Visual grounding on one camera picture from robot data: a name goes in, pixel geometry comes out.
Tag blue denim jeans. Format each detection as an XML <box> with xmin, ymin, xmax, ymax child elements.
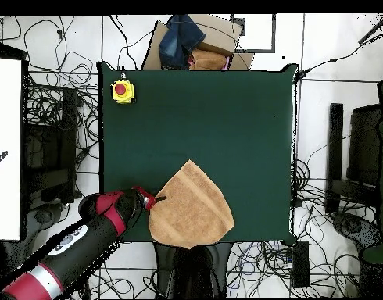
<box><xmin>158</xmin><ymin>13</ymin><xmax>207</xmax><ymax>70</ymax></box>

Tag black square frame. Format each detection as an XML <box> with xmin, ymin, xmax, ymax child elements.
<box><xmin>230</xmin><ymin>13</ymin><xmax>277</xmax><ymax>53</ymax></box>

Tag black power box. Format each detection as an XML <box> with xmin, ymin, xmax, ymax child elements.
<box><xmin>292</xmin><ymin>240</ymin><xmax>310</xmax><ymax>288</ymax></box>

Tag black flat bar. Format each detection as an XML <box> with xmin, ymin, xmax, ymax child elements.
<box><xmin>327</xmin><ymin>102</ymin><xmax>345</xmax><ymax>215</ymax></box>

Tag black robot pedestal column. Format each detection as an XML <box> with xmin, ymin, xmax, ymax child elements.
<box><xmin>170</xmin><ymin>246</ymin><xmax>219</xmax><ymax>299</ymax></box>

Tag black equipment rack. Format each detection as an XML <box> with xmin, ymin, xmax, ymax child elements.
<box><xmin>22</xmin><ymin>87</ymin><xmax>80</xmax><ymax>204</ymax></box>

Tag tan terry towel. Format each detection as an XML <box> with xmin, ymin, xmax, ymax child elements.
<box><xmin>148</xmin><ymin>159</ymin><xmax>235</xmax><ymax>250</ymax></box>

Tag black pedestal foot with knob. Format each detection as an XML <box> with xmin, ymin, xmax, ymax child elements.
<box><xmin>209</xmin><ymin>242</ymin><xmax>234</xmax><ymax>298</ymax></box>
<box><xmin>153</xmin><ymin>242</ymin><xmax>177</xmax><ymax>298</ymax></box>

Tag black stand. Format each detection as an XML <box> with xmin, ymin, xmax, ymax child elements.
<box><xmin>347</xmin><ymin>104</ymin><xmax>383</xmax><ymax>188</ymax></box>

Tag black cable with connector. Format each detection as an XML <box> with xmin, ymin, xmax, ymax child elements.
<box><xmin>295</xmin><ymin>30</ymin><xmax>383</xmax><ymax>79</ymax></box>

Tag dark green tablecloth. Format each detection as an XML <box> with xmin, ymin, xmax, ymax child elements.
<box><xmin>96</xmin><ymin>61</ymin><xmax>299</xmax><ymax>246</ymax></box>

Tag black caster base with cables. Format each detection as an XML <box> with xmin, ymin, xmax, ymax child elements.
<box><xmin>331</xmin><ymin>211</ymin><xmax>383</xmax><ymax>251</ymax></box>
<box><xmin>25</xmin><ymin>201</ymin><xmax>66</xmax><ymax>238</ymax></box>

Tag black rod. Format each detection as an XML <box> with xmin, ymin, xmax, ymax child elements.
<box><xmin>358</xmin><ymin>13</ymin><xmax>383</xmax><ymax>45</ymax></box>

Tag yellow emergency stop button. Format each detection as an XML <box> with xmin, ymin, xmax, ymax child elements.
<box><xmin>111</xmin><ymin>72</ymin><xmax>136</xmax><ymax>105</ymax></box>

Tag brown folded cloth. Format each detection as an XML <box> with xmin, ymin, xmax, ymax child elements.
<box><xmin>188</xmin><ymin>48</ymin><xmax>230</xmax><ymax>71</ymax></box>

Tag white table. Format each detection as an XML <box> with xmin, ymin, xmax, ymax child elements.
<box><xmin>0</xmin><ymin>58</ymin><xmax>23</xmax><ymax>241</ymax></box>

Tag brown cardboard box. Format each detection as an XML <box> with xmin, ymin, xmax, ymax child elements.
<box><xmin>141</xmin><ymin>13</ymin><xmax>255</xmax><ymax>71</ymax></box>

